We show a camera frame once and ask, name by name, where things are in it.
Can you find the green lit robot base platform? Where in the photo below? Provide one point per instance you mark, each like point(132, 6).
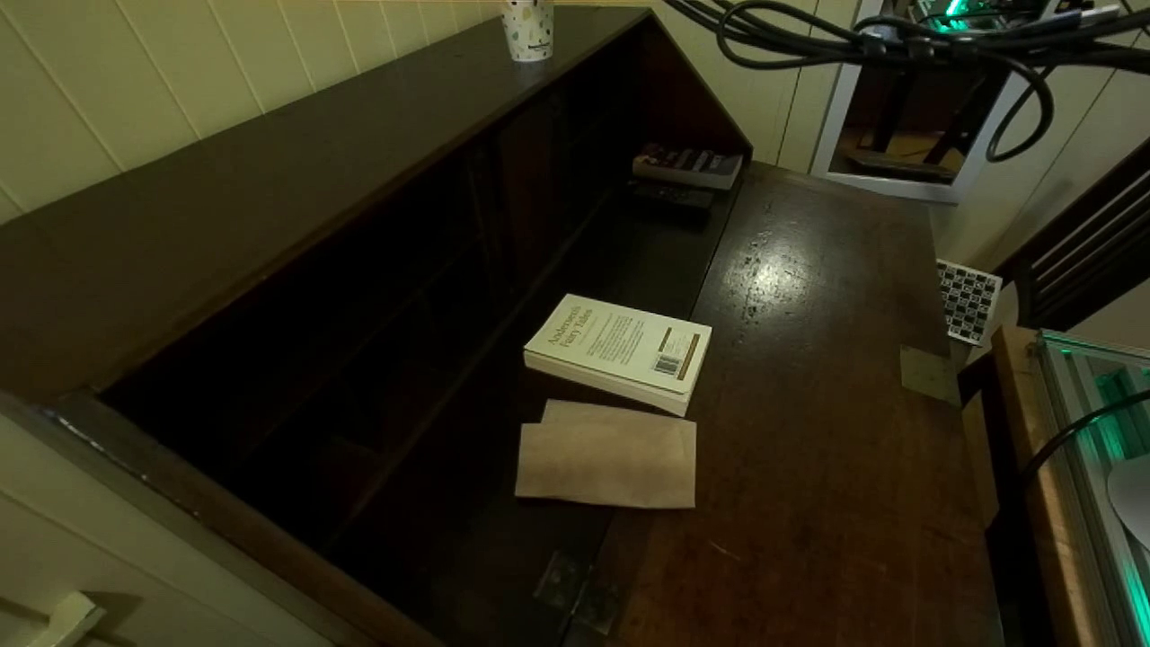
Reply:
point(1082, 408)

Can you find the white paperback book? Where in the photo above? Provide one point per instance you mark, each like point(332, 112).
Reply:
point(617, 345)

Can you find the brown paper envelope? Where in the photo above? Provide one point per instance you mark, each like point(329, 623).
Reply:
point(608, 462)

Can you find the metal desk hinge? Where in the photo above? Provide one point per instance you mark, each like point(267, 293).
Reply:
point(578, 595)

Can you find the white patterned cup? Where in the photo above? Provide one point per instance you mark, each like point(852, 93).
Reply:
point(527, 29)

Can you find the dark wooden secretary desk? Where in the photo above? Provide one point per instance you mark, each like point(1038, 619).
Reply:
point(240, 217)

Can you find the small paper note card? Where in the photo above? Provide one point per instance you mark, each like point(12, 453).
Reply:
point(931, 375)

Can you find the white framed doorway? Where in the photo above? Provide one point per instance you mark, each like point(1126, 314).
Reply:
point(910, 144)

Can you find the white perforated box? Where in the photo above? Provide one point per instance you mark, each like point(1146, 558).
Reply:
point(963, 304)

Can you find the light wooden robot table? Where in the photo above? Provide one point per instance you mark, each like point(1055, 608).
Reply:
point(1029, 478)

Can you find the white trim piece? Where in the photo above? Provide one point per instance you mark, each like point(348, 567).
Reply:
point(57, 616)

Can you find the dark slatted wooden frame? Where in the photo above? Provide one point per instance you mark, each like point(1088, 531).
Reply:
point(1081, 244)

